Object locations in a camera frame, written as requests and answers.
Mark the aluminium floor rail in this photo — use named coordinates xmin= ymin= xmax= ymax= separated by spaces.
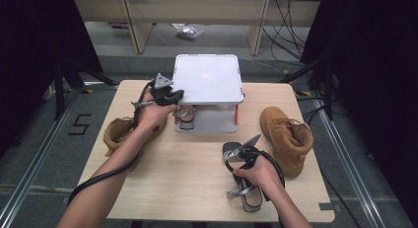
xmin=310 ymin=96 xmax=388 ymax=228
xmin=0 ymin=89 xmax=83 ymax=228

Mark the bundle of black floor cables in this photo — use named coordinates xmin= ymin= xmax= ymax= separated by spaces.
xmin=262 ymin=0 xmax=312 ymax=62

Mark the thin black floor cable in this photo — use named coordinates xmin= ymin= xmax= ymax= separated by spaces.
xmin=302 ymin=106 xmax=364 ymax=228

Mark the tan lace-up boot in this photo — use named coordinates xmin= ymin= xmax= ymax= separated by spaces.
xmin=259 ymin=106 xmax=314 ymax=180
xmin=103 ymin=116 xmax=167 ymax=173

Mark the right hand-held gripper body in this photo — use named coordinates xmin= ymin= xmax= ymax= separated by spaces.
xmin=240 ymin=133 xmax=264 ymax=170

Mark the black metal stand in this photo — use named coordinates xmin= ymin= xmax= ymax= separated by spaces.
xmin=53 ymin=58 xmax=119 ymax=121
xmin=279 ymin=56 xmax=335 ymax=121

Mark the black rhinestone strap sandal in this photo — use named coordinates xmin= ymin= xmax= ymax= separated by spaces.
xmin=172 ymin=105 xmax=197 ymax=131
xmin=222 ymin=141 xmax=265 ymax=213

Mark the beige wooden desk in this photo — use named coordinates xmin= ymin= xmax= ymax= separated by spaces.
xmin=72 ymin=0 xmax=321 ymax=56

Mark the black curtain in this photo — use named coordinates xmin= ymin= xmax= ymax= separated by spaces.
xmin=300 ymin=0 xmax=418 ymax=219
xmin=0 ymin=0 xmax=104 ymax=157

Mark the person's right hand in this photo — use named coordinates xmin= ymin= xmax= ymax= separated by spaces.
xmin=232 ymin=155 xmax=280 ymax=192

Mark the clear plastic bag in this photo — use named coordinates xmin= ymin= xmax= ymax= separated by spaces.
xmin=175 ymin=24 xmax=205 ymax=40

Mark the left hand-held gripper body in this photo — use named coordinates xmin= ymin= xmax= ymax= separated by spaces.
xmin=152 ymin=73 xmax=175 ymax=106

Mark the person's left hand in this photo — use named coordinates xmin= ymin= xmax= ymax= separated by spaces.
xmin=136 ymin=89 xmax=178 ymax=132

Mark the white two-tier shoe rack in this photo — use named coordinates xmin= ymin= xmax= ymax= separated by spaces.
xmin=171 ymin=53 xmax=245 ymax=134

